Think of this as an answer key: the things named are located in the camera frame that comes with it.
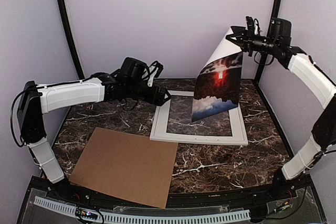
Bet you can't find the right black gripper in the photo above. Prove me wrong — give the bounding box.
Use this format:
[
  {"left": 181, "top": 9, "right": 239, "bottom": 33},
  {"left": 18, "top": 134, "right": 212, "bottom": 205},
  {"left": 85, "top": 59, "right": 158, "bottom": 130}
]
[{"left": 226, "top": 26, "right": 278, "bottom": 57}]

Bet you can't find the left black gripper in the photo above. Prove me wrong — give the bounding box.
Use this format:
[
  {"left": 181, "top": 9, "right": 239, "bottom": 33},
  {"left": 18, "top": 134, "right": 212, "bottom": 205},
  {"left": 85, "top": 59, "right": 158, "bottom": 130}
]
[{"left": 125, "top": 80, "right": 171, "bottom": 105}]

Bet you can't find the clear acrylic sheet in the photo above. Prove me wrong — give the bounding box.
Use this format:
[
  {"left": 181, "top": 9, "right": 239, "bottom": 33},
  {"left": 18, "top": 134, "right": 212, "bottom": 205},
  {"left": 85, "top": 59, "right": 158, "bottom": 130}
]
[{"left": 166, "top": 95, "right": 234, "bottom": 137}]

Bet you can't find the white picture frame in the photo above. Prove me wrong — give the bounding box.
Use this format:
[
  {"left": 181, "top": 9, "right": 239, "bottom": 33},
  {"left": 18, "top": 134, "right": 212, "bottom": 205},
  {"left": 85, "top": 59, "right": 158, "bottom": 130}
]
[{"left": 149, "top": 90, "right": 249, "bottom": 146}]

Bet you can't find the dark landscape photo print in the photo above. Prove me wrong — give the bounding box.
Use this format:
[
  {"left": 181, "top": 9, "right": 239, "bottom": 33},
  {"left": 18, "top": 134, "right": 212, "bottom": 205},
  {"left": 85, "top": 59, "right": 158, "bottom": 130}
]
[{"left": 192, "top": 37, "right": 243, "bottom": 122}]

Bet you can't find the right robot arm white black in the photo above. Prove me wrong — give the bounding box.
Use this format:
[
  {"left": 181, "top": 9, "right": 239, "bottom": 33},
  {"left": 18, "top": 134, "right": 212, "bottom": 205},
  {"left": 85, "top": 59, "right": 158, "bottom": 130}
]
[{"left": 226, "top": 16, "right": 335, "bottom": 200}]

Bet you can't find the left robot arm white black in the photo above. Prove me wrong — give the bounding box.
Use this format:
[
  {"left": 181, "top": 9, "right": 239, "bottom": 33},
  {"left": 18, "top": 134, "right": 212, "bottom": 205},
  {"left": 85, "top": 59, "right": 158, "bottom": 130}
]
[{"left": 10, "top": 57, "right": 171, "bottom": 201}]

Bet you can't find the brown cardboard backing board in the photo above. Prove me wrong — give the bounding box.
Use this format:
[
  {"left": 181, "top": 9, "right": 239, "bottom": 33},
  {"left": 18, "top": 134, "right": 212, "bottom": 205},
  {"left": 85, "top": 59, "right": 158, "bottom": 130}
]
[{"left": 69, "top": 127, "right": 178, "bottom": 208}]

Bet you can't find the small green circuit board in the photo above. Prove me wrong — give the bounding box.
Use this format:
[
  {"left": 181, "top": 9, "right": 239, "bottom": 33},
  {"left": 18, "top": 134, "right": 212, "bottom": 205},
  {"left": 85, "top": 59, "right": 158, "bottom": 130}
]
[{"left": 75, "top": 208, "right": 98, "bottom": 220}]

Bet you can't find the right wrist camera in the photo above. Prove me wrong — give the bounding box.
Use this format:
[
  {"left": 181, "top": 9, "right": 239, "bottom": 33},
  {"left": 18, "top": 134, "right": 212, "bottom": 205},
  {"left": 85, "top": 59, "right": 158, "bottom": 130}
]
[{"left": 246, "top": 16, "right": 261, "bottom": 36}]

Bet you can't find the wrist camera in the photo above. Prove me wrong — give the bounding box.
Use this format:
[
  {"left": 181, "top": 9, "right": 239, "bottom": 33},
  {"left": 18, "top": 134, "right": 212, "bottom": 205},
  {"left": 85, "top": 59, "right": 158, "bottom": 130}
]
[
  {"left": 246, "top": 16, "right": 261, "bottom": 36},
  {"left": 143, "top": 61, "right": 164, "bottom": 87}
]

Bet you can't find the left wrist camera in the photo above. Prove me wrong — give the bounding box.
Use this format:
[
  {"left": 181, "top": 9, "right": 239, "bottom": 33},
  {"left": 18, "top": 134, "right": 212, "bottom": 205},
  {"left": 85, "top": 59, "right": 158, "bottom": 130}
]
[{"left": 143, "top": 61, "right": 164, "bottom": 87}]

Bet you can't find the right black corner post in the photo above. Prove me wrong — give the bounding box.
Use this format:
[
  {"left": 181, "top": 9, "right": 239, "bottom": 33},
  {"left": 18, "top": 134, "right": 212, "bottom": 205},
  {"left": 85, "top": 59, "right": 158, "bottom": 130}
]
[{"left": 254, "top": 0, "right": 286, "bottom": 81}]

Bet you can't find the black corner post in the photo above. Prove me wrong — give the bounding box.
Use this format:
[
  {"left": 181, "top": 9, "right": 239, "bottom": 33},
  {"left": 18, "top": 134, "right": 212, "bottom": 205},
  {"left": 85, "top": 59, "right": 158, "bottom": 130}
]
[
  {"left": 57, "top": 0, "right": 85, "bottom": 79},
  {"left": 254, "top": 0, "right": 286, "bottom": 81}
]

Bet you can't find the white slotted cable duct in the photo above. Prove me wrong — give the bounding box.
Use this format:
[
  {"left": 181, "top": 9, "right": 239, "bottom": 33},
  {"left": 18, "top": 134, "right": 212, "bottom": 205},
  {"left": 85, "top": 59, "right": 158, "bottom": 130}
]
[{"left": 33, "top": 196, "right": 250, "bottom": 223}]

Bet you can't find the left black corner post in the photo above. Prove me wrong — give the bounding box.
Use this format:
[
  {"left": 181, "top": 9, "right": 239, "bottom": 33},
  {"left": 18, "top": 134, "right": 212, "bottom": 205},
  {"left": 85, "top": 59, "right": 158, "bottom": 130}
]
[{"left": 57, "top": 0, "right": 85, "bottom": 79}]

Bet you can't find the black front rail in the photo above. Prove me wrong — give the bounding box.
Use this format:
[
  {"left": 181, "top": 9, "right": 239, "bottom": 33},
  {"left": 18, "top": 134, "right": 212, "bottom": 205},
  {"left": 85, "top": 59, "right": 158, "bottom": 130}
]
[{"left": 44, "top": 182, "right": 297, "bottom": 209}]

